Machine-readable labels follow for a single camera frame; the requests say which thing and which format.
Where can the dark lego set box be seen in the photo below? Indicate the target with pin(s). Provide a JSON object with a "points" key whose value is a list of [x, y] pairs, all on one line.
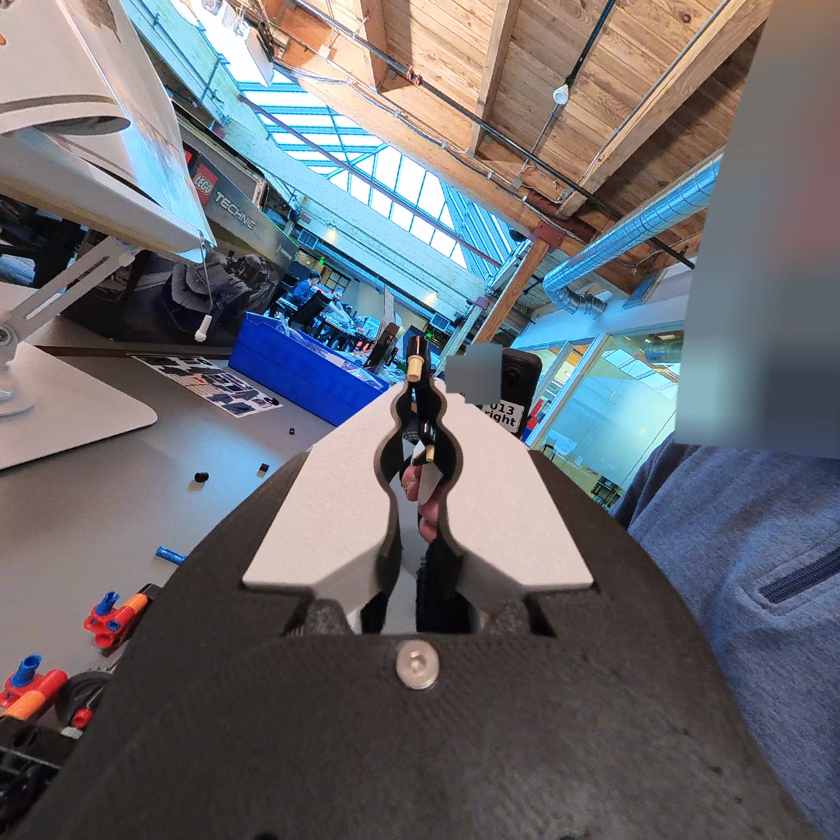
{"points": [[164, 295]]}

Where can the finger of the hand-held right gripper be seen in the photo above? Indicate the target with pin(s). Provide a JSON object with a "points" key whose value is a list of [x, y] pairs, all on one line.
{"points": [[432, 485]]}

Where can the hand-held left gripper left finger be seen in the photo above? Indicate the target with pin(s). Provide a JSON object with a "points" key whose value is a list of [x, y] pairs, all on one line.
{"points": [[328, 512]]}

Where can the lego chassis assembly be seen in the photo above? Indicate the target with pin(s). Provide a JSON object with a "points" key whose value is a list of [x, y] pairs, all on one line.
{"points": [[26, 754]]}

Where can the blue lego pin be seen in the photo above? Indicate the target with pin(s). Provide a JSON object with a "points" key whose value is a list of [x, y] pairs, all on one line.
{"points": [[170, 555]]}

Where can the wooden post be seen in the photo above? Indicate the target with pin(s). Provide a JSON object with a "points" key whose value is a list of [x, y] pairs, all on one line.
{"points": [[508, 295]]}

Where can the person's blue sweater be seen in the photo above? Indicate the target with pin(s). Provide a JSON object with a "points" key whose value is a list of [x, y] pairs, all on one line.
{"points": [[722, 558]]}

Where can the white book stand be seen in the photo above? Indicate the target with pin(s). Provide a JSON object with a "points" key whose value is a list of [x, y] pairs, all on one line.
{"points": [[65, 407]]}

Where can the hanging light fixture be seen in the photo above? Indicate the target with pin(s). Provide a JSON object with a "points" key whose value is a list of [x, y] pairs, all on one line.
{"points": [[253, 49]]}

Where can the white ceiling lamp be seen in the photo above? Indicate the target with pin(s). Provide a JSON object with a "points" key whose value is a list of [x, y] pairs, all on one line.
{"points": [[560, 95]]}

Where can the printed sticker sheet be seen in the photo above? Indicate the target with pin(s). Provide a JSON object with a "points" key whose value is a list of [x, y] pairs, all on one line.
{"points": [[210, 387]]}

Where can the person's right hand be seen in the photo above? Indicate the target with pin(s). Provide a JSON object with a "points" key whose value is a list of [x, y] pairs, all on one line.
{"points": [[430, 518]]}

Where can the black lego beam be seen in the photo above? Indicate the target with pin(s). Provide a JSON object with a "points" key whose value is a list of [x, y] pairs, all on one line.
{"points": [[424, 344]]}

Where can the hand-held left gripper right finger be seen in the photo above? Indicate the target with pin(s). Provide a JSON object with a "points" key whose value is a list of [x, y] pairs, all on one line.
{"points": [[512, 525]]}

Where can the blue storage bin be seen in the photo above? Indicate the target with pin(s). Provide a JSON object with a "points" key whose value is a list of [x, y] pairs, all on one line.
{"points": [[295, 374]]}

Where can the silver air duct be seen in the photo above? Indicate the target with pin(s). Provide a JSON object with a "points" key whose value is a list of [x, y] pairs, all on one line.
{"points": [[630, 223]]}

